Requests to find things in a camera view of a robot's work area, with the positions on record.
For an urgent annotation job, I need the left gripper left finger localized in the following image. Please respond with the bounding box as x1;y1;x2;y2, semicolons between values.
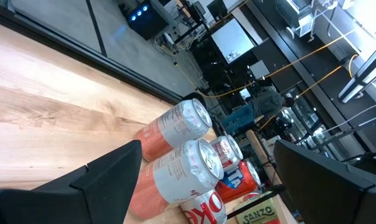
0;139;143;224

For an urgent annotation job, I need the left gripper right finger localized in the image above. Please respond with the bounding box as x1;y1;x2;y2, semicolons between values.
273;139;376;224

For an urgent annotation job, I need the red soda can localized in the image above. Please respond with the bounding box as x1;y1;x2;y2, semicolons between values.
241;192;261;203

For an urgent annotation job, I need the orange Fanta can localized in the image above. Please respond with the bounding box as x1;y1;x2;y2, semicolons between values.
214;159;262;204

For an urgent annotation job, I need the silver and orange beverage can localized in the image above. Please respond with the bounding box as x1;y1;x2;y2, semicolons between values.
134;98;213;163
128;138;225;220

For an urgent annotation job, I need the silver Diet Coke can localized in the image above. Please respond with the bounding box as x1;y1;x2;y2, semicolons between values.
179;189;228;224
209;134;244;171

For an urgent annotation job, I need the wooden beam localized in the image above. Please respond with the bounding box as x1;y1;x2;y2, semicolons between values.
244;129;284;186

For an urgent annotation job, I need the person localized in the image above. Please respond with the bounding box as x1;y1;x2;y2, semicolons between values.
221;88;296;135

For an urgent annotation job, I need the ceiling light fixture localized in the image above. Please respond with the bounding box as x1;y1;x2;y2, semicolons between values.
337;39;376;104

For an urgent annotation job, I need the small grey box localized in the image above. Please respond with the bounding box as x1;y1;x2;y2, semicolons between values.
249;59;271;80

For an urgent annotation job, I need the white board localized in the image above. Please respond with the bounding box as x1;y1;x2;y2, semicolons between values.
210;17;256;65

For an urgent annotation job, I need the black computer with blue lights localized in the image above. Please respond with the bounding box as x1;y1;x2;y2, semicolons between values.
125;0;172;41

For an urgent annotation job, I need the black wire shelf leg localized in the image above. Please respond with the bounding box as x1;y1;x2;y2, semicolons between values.
226;184;287;220

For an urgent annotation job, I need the yellow extension cable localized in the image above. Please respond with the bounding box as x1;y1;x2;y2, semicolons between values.
174;27;359;100

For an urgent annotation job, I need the black table frame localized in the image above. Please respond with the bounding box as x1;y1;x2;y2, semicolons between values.
0;2;184;105

